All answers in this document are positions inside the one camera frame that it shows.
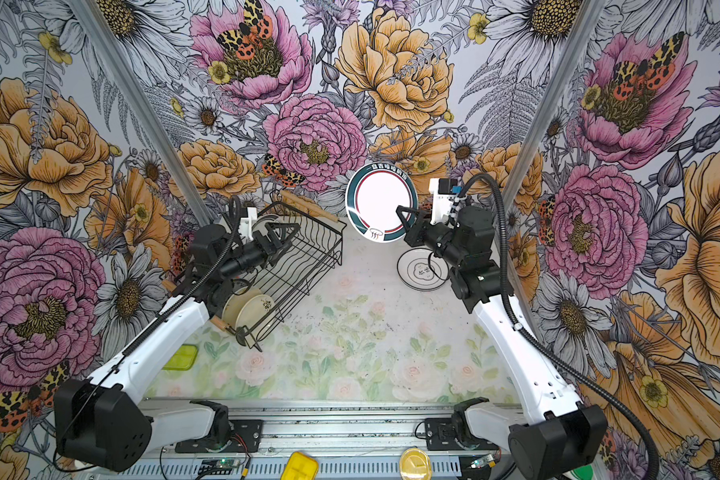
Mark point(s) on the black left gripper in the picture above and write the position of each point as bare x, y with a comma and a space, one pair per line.
281, 244

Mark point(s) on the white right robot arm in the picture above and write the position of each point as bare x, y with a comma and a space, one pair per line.
551, 433

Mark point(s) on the yellow plastic block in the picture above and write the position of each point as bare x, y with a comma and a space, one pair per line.
300, 467

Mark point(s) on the aluminium left corner post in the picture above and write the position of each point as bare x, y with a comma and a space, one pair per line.
105, 43

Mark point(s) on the cream bowl plate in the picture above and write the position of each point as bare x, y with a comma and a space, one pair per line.
252, 318

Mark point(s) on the black wire dish rack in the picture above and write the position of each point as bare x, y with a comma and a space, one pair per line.
288, 277

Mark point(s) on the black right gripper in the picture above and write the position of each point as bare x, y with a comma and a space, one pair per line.
400, 213

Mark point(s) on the green red rimmed plate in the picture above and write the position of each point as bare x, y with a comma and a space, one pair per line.
262, 222
371, 198

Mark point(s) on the white green rimmed plate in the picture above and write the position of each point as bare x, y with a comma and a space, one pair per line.
420, 270

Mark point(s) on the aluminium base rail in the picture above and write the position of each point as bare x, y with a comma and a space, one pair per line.
349, 440

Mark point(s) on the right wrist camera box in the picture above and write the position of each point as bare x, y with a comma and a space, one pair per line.
444, 193

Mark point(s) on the round yellow lid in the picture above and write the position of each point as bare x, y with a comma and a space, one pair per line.
415, 464

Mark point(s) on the aluminium corner post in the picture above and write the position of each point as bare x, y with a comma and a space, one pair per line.
105, 43
575, 47

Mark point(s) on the green translucent square dish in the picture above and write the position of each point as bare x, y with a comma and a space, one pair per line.
183, 359

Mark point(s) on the aluminium right corner post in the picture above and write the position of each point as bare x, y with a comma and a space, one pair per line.
575, 47

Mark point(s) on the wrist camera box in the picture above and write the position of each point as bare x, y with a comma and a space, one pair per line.
444, 193
246, 223

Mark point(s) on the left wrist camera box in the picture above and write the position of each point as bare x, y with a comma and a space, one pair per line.
246, 223

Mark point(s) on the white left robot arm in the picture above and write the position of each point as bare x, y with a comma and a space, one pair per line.
98, 420

